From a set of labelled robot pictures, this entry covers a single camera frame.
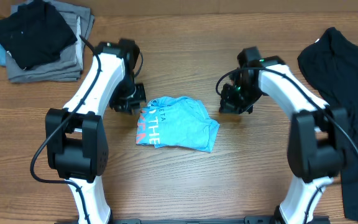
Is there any light blue t-shirt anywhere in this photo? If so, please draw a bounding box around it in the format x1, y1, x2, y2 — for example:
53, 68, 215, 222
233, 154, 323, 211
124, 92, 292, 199
135, 96, 219, 152

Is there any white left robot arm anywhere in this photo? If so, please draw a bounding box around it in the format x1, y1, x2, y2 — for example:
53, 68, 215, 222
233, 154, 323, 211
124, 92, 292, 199
43, 39, 146, 223

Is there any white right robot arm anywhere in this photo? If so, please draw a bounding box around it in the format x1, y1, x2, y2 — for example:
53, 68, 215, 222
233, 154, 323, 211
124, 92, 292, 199
217, 47, 352, 224

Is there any folded grey shirt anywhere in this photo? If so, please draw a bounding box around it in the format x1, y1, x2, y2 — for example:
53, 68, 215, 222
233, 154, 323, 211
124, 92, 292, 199
4, 0, 94, 83

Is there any black shirt at right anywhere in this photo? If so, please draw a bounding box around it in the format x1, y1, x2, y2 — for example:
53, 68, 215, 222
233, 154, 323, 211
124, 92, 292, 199
298, 27, 358, 222

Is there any folded black shirt on stack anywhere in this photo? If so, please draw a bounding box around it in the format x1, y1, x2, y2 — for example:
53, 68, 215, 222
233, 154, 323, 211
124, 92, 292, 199
0, 1, 77, 70

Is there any folded light blue shirt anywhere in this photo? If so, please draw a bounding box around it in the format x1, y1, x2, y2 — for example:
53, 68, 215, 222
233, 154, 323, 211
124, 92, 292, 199
0, 44, 6, 67

